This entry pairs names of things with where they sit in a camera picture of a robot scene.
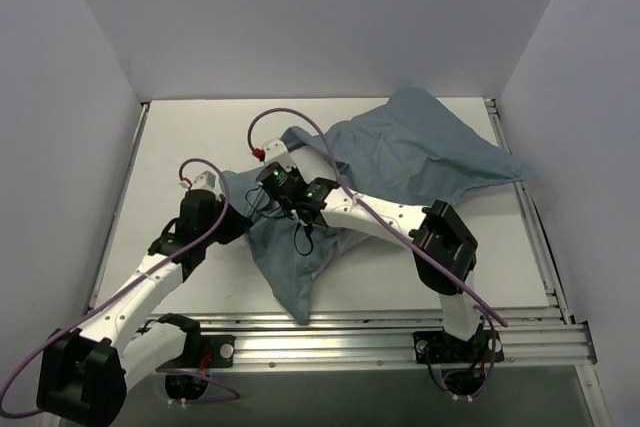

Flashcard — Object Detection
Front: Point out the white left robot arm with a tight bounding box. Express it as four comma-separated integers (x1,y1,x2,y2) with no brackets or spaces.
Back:
36,189,253,426

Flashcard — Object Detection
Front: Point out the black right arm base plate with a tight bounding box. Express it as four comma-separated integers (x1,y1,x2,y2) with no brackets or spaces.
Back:
412,328,505,364

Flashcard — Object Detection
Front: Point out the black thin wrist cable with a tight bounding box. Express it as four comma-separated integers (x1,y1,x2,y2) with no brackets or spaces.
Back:
244,186,316,257

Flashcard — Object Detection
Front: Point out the aluminium right side rail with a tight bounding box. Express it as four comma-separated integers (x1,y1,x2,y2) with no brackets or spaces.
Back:
483,99,576,323

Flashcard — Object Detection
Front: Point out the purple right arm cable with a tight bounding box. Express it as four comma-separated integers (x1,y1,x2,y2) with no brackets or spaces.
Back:
247,107,510,393

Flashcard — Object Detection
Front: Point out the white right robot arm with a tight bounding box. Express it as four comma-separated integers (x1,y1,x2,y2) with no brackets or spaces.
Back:
253,139,481,360

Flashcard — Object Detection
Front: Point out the aluminium front rail frame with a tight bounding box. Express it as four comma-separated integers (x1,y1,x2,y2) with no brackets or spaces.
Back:
52,309,614,427

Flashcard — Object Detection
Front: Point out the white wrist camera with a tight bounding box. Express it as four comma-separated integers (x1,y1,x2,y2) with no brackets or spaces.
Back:
179,171,222,195
252,138,297,172

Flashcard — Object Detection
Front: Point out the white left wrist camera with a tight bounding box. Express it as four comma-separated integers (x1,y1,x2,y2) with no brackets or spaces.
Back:
179,171,222,195

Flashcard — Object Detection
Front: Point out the blue plaid pillowcase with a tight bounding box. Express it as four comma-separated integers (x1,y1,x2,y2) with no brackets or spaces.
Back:
224,87,535,325

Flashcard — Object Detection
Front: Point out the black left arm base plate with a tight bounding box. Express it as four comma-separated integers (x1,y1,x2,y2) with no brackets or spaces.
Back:
161,335,236,371

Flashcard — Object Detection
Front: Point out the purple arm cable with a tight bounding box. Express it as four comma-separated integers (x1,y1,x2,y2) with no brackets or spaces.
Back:
247,107,510,393
0,158,241,421

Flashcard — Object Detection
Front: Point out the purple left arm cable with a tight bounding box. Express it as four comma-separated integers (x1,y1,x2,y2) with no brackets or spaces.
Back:
0,158,241,421

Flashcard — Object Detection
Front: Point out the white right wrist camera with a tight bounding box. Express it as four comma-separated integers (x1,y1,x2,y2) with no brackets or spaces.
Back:
252,138,297,172

